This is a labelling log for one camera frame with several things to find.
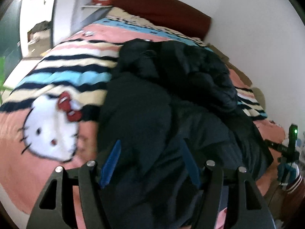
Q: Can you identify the Hello Kitty pink blanket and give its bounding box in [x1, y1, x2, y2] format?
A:
[1, 7, 278, 214]

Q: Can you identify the dark red headboard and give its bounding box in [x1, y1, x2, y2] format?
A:
[113, 0, 211, 39]

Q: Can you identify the red shoe box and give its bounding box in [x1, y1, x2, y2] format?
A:
[91, 0, 115, 6]

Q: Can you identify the olive round cushion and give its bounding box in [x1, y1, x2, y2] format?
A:
[251, 87, 266, 110]

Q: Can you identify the green plastic stool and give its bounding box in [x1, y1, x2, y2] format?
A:
[0, 56, 5, 94]

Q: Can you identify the blue gloved hand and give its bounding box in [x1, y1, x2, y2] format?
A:
[277, 162, 300, 186]

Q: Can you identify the dark green door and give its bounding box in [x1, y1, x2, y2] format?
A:
[1, 0, 22, 77]

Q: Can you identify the brown cardboard beside bed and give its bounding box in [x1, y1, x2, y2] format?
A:
[207, 44, 252, 87]

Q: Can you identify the black hooded puffer jacket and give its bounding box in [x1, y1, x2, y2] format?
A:
[97, 39, 273, 228]

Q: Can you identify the maroon striped sleeve forearm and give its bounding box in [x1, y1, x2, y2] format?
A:
[280, 174, 304, 222]

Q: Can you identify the white bedside shelf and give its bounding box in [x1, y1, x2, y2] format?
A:
[81, 5, 112, 9]

